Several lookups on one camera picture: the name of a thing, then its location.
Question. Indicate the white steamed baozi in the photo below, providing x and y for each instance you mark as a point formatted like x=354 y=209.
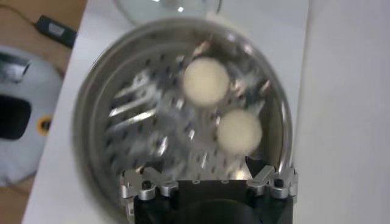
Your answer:
x=205 y=81
x=239 y=131

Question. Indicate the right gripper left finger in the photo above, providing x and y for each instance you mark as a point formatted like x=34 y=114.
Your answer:
x=146 y=191

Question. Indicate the grey white robot body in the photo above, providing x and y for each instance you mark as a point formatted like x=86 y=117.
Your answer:
x=27 y=152

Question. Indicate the stainless steel steamer basket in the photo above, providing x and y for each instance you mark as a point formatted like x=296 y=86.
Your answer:
x=137 y=121

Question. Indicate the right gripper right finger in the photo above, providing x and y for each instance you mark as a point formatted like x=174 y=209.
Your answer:
x=259 y=179

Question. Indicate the black power adapter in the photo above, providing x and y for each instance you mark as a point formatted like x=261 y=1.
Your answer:
x=56 y=30

